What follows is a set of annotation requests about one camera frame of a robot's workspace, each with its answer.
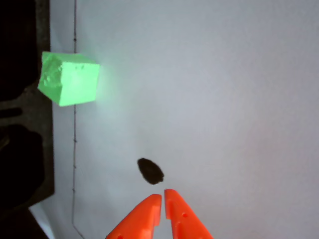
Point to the white paper sheet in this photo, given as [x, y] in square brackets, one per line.
[189, 104]

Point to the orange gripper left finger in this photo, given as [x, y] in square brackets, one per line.
[139, 221]

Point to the green foam block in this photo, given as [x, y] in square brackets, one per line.
[72, 79]

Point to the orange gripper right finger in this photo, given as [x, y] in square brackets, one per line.
[183, 219]

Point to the black dot mark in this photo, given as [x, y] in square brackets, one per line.
[150, 171]

